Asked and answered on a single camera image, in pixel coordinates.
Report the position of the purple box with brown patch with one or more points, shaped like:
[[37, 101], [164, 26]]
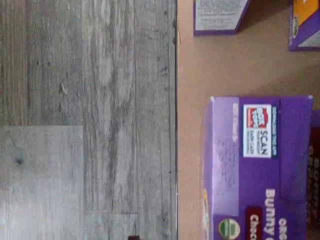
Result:
[[257, 175]]

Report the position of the purple box with orange patch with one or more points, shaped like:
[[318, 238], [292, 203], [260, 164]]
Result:
[[217, 17], [305, 32]]

